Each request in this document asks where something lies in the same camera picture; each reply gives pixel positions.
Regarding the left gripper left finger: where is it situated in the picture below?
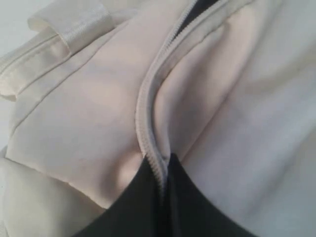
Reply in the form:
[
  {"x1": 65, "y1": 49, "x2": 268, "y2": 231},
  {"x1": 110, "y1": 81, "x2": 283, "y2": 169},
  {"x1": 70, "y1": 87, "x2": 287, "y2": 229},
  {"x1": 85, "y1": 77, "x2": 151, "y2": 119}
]
[{"x1": 75, "y1": 158, "x2": 164, "y2": 237}]

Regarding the beige fabric duffel bag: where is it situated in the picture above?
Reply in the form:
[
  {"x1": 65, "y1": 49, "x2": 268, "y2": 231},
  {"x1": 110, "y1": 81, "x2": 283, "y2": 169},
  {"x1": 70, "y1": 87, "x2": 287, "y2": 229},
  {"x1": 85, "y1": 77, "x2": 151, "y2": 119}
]
[{"x1": 0, "y1": 0, "x2": 316, "y2": 237}]

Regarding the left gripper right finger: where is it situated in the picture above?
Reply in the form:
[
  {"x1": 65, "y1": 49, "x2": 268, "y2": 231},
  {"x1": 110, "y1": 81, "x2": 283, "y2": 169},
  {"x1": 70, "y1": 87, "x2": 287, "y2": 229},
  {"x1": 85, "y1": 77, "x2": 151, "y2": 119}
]
[{"x1": 166, "y1": 154, "x2": 254, "y2": 237}]

